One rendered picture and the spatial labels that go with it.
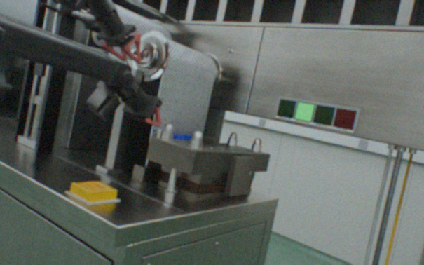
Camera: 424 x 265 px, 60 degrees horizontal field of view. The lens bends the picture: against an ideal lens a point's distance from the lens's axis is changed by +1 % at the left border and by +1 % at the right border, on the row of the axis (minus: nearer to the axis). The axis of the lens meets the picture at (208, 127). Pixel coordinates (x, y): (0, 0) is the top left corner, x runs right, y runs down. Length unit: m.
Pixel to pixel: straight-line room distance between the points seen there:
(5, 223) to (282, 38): 0.95
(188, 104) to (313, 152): 2.58
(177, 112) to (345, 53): 0.52
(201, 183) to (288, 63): 0.49
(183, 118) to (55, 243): 0.50
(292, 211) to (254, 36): 2.65
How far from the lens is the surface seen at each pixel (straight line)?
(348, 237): 3.58
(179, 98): 1.09
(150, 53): 1.05
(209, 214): 0.89
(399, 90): 1.08
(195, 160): 0.89
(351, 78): 1.12
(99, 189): 0.81
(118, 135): 1.07
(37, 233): 0.97
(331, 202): 3.58
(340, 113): 1.10
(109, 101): 0.91
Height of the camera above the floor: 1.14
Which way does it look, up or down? 3 degrees down
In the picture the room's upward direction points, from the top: 12 degrees clockwise
